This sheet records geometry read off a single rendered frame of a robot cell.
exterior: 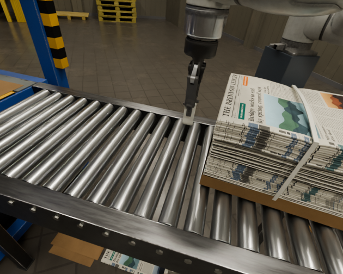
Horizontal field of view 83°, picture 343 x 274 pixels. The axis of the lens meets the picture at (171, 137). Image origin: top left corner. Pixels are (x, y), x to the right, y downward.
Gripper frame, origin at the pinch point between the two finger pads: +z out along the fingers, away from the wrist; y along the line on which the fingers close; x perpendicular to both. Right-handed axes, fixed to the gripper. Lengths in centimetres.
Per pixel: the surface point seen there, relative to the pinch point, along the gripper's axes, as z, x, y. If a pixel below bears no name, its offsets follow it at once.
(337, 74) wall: 74, -214, 359
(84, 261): 95, 41, -19
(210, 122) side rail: 14.7, -7.4, 20.9
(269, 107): -8.4, -18.8, -3.6
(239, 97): -8.4, -11.9, -1.3
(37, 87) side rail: 15, 74, 19
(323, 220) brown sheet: 12.6, -38.1, -14.7
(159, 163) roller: 14.9, 5.6, -8.0
